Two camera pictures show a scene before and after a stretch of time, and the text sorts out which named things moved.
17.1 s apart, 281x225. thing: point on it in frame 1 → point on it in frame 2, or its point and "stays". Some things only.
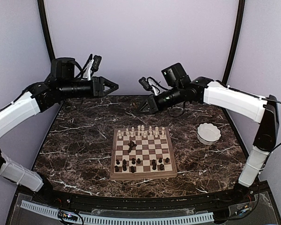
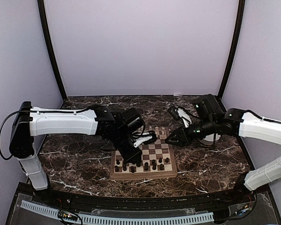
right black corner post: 235,41 stays
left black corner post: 44,22 stays
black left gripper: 98,86 → 130,157
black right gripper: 153,105 → 181,132
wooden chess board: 142,153 stays
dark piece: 124,167 stays
